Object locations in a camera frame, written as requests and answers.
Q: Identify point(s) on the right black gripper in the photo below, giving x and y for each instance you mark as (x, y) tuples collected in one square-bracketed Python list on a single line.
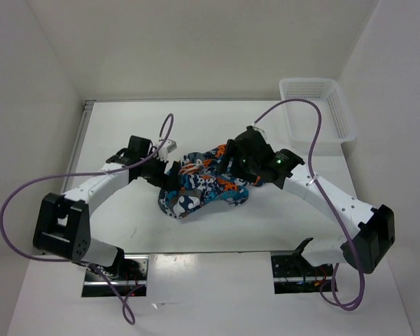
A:
[(230, 144)]

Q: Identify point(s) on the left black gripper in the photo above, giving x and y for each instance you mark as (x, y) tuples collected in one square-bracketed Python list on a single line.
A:
[(172, 183)]

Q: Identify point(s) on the colourful patterned shorts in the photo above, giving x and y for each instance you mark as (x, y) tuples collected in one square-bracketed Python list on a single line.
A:
[(200, 184)]

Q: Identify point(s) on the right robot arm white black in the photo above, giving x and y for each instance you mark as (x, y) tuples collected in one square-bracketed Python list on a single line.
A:
[(367, 232)]

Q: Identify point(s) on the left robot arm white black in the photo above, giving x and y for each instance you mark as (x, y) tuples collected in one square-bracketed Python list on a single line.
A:
[(63, 224)]

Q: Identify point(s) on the white plastic basket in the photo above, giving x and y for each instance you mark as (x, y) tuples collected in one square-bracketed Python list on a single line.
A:
[(316, 102)]

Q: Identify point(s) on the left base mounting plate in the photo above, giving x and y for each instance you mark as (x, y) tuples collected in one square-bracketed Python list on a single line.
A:
[(131, 280)]

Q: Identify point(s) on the base mounting plate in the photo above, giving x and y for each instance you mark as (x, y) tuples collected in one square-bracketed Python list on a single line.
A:
[(131, 280), (292, 274)]

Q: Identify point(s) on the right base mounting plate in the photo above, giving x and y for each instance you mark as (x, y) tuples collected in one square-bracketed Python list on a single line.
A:
[(292, 274)]

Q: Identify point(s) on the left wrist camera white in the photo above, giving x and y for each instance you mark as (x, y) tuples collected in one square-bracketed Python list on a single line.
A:
[(168, 147)]

